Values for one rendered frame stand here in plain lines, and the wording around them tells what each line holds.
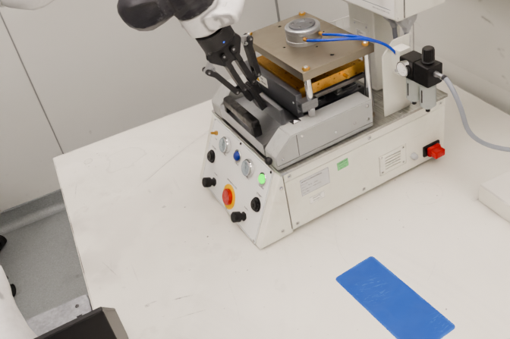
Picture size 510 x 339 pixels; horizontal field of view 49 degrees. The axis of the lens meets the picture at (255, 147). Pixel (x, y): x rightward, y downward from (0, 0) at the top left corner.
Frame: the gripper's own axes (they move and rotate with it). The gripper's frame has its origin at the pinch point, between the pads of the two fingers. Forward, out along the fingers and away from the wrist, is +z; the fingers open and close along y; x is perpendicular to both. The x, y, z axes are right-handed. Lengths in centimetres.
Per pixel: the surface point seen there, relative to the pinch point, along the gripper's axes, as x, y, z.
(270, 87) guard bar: 0.1, -4.0, 0.9
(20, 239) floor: -133, 105, 71
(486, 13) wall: 2, -63, 26
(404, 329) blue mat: 51, 11, 25
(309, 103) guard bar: 13.6, -6.1, 0.7
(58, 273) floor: -98, 94, 75
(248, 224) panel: 10.7, 19.8, 18.9
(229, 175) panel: -2.0, 15.6, 14.6
